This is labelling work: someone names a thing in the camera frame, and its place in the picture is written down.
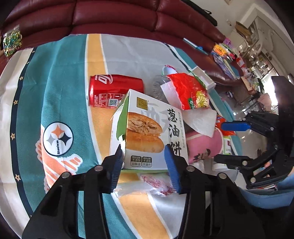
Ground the red snack bag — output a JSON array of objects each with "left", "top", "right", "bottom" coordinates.
[{"left": 167, "top": 73, "right": 209, "bottom": 110}]

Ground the clear plastic water bottle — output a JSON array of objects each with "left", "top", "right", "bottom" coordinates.
[{"left": 151, "top": 65, "right": 178, "bottom": 103}]

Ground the scallion pancake snack box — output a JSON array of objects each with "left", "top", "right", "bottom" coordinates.
[{"left": 110, "top": 90, "right": 188, "bottom": 171}]

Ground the red cola can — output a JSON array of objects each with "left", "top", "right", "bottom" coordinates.
[{"left": 88, "top": 74, "right": 144, "bottom": 108}]

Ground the wooden side table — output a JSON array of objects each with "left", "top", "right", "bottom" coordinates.
[{"left": 232, "top": 77, "right": 257, "bottom": 105}]

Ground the pink plush pillow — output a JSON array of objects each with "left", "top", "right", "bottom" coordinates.
[{"left": 186, "top": 128, "right": 223, "bottom": 164}]

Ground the stack of folded papers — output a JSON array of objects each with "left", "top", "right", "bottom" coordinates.
[{"left": 211, "top": 38, "right": 240, "bottom": 80}]

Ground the crumpled white plastic wrapper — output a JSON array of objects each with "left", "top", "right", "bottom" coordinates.
[{"left": 114, "top": 173, "right": 176, "bottom": 197}]

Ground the teal book on sofa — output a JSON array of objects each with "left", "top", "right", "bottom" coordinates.
[{"left": 183, "top": 38, "right": 204, "bottom": 52}]

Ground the teal patterned tablecloth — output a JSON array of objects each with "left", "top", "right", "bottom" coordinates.
[{"left": 0, "top": 33, "right": 243, "bottom": 239}]

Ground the dark red leather sofa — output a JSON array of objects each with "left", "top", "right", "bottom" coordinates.
[{"left": 1, "top": 0, "right": 240, "bottom": 86}]

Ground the glitter confetti bag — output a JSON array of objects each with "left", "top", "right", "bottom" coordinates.
[{"left": 3, "top": 28, "right": 22, "bottom": 57}]

